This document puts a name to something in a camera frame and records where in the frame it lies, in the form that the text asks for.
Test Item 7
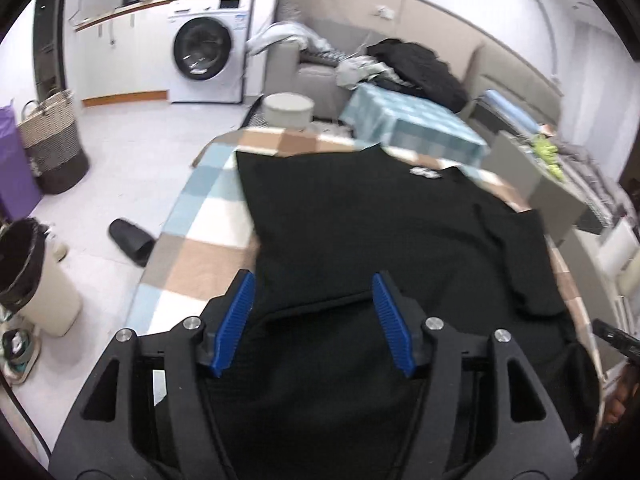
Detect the checkered plaid table cloth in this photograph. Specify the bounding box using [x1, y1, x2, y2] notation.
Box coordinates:
[124, 127, 606, 391]

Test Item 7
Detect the white round stool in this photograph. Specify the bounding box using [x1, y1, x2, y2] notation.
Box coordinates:
[262, 92, 314, 130]

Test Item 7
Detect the beige trash bin black liner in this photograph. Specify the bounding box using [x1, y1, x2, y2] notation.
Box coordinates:
[1, 218, 82, 337]

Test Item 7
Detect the grey sofa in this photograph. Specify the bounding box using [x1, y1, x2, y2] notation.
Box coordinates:
[264, 0, 383, 119]

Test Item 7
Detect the woven laundry basket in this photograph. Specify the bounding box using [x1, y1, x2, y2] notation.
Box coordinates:
[17, 90, 90, 195]

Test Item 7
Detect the light blue pillow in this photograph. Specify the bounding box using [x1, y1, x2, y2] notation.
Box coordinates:
[480, 89, 540, 134]

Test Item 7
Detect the green toy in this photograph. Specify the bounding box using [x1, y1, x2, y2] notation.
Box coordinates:
[532, 134, 564, 182]

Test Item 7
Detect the white front-load washing machine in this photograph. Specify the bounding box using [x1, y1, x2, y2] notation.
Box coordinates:
[167, 0, 253, 104]

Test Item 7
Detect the black quilted jacket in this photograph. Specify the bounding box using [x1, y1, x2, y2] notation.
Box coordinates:
[367, 38, 470, 114]

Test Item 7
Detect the black knit sweater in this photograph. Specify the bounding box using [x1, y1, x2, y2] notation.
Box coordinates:
[210, 146, 599, 479]

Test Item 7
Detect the purple bag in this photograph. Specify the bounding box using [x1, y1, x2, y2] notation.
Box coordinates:
[0, 105, 42, 222]

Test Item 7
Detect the white blanket on sofa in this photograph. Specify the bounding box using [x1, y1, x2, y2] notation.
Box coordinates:
[246, 21, 333, 56]

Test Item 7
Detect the beige side cabinet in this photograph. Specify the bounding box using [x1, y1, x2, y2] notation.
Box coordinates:
[482, 131, 603, 245]

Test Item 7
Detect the white kitchen counter cabinet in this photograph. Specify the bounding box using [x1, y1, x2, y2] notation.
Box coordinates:
[74, 3, 171, 106]

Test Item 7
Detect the person's right hand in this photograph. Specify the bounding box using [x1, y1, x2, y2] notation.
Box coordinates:
[604, 364, 639, 425]

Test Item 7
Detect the teal checkered small table cloth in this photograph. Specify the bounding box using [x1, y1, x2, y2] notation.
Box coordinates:
[340, 84, 489, 167]

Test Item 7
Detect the black slipper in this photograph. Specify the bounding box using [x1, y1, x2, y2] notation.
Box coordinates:
[108, 219, 156, 268]

